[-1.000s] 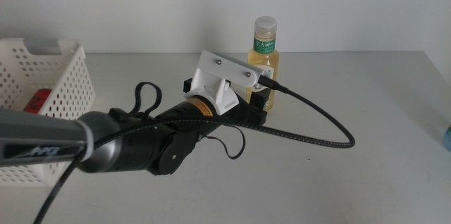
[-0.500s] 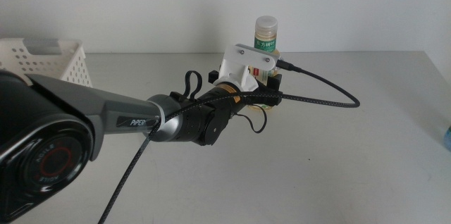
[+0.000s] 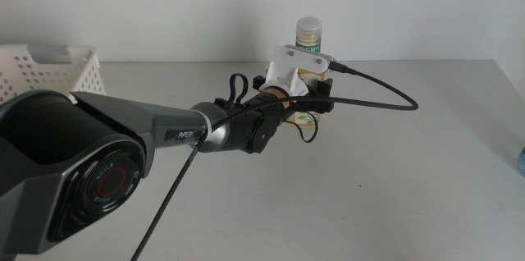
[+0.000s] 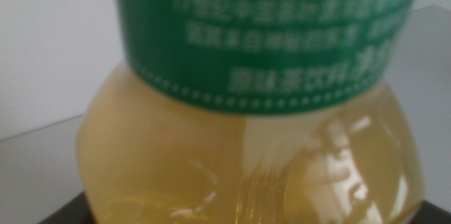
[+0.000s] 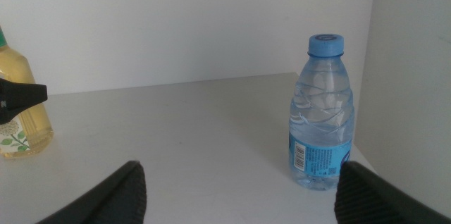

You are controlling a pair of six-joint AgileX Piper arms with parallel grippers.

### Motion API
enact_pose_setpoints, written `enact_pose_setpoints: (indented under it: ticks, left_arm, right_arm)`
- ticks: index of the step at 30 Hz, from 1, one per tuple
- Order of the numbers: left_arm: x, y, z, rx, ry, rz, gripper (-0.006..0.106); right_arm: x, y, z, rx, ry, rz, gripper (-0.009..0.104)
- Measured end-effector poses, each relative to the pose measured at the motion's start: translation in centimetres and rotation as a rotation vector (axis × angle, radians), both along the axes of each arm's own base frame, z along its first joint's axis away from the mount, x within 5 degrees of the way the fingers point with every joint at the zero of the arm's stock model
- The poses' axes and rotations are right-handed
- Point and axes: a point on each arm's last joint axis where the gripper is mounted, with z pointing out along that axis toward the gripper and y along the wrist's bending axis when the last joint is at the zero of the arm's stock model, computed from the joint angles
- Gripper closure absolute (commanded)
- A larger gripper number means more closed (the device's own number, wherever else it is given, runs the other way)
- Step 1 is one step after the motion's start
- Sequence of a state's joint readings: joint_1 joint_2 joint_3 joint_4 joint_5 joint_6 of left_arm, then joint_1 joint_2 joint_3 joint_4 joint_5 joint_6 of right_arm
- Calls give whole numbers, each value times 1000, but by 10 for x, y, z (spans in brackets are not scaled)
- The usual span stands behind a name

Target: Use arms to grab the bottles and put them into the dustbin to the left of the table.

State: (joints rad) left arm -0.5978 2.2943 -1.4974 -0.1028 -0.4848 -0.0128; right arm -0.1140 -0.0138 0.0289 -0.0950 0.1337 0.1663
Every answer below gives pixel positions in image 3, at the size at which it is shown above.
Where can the yellow tea bottle green label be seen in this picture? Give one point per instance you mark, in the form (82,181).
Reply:
(308,31)

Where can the clear water bottle blue cap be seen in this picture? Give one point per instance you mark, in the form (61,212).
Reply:
(521,162)

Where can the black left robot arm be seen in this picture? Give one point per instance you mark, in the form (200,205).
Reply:
(123,117)

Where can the white perforated plastic basket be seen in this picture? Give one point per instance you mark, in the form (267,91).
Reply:
(88,76)

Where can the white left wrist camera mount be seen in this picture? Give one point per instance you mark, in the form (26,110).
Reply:
(287,62)

